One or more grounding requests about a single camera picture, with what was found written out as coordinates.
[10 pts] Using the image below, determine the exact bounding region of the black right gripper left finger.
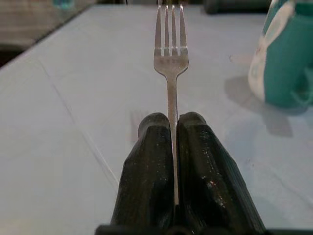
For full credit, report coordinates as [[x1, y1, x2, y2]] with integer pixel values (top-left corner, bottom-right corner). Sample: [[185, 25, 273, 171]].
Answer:
[[111, 112, 176, 229]]

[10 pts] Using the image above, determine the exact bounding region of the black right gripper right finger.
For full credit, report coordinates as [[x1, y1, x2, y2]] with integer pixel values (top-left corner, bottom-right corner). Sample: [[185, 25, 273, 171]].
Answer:
[[176, 111, 266, 234]]

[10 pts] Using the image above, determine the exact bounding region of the steel fork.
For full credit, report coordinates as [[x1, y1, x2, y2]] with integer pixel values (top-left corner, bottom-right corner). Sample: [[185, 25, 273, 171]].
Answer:
[[153, 4, 190, 204]]

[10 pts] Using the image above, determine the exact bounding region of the teal and white cup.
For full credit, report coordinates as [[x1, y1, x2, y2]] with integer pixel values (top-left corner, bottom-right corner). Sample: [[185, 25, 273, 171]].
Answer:
[[247, 0, 313, 109]]

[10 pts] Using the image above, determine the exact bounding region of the dark rounded object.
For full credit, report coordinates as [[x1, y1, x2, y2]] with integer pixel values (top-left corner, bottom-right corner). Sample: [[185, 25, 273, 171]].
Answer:
[[203, 0, 272, 15]]

